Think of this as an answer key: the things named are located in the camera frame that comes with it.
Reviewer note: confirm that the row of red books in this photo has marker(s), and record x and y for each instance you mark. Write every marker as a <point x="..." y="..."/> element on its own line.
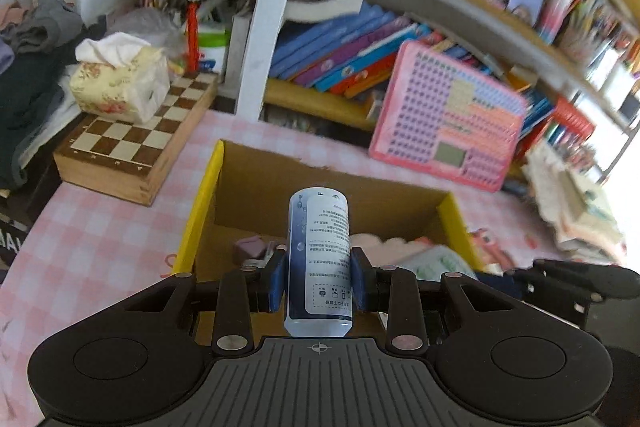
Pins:
<point x="570" y="117"/>

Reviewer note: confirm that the thick grey book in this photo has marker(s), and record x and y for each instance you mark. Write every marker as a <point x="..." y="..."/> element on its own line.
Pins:
<point x="325" y="7"/>

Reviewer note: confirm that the clear plastic bag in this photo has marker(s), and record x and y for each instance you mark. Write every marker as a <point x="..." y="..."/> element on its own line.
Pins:
<point x="150" y="24"/>

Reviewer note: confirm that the pink plush toy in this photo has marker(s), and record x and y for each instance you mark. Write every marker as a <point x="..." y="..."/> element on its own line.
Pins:
<point x="390" y="247"/>

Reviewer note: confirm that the floral tissue pack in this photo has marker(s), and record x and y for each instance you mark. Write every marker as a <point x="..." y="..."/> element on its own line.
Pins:
<point x="115" y="87"/>

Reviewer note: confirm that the red stick toy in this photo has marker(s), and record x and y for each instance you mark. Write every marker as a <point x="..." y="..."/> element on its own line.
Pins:
<point x="192" y="37"/>

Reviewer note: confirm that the pile of clothes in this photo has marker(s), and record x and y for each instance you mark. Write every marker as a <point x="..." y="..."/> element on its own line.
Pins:
<point x="30" y="82"/>

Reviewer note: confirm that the wooden chessboard box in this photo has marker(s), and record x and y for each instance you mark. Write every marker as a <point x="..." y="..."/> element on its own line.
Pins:
<point x="135" y="132"/>

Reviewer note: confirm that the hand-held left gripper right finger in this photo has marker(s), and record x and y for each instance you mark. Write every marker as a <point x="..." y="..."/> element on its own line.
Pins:
<point x="359" y="279"/>

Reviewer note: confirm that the pink checkered tablecloth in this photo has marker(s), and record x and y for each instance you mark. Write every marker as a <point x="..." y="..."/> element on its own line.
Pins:
<point x="100" y="247"/>

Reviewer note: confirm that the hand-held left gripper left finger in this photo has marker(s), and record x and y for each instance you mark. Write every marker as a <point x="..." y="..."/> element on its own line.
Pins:
<point x="276" y="279"/>

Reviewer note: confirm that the white shelf unit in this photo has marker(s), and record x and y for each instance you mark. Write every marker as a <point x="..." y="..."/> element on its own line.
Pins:
<point x="265" y="32"/>

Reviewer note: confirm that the yellow cardboard box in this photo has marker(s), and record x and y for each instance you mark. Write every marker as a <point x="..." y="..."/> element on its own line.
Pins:
<point x="240" y="207"/>

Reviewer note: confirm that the stack of papers and books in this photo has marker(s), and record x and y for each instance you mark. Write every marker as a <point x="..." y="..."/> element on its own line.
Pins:
<point x="565" y="202"/>

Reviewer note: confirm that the pink learning tablet toy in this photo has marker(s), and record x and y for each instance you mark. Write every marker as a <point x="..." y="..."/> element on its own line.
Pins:
<point x="440" y="117"/>

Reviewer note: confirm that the row of blue purple books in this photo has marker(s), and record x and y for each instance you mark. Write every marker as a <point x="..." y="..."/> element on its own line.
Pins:
<point x="340" y="52"/>

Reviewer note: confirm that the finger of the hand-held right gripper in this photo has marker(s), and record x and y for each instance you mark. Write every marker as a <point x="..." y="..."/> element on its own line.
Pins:
<point x="575" y="274"/>

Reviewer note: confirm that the grey purple toy truck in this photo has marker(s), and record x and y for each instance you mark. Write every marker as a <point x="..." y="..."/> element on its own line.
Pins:
<point x="248" y="248"/>

